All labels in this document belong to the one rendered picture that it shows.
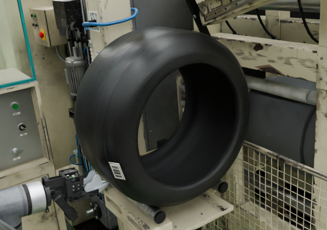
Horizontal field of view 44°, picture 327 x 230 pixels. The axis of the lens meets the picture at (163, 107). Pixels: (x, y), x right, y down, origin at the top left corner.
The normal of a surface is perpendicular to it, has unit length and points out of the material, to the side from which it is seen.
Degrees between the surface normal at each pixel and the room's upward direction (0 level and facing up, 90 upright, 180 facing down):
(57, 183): 90
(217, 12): 90
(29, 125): 90
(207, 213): 0
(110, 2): 90
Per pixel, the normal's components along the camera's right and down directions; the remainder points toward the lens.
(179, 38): 0.30, -0.54
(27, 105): 0.56, 0.23
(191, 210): -0.09, -0.94
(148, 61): 0.03, -0.37
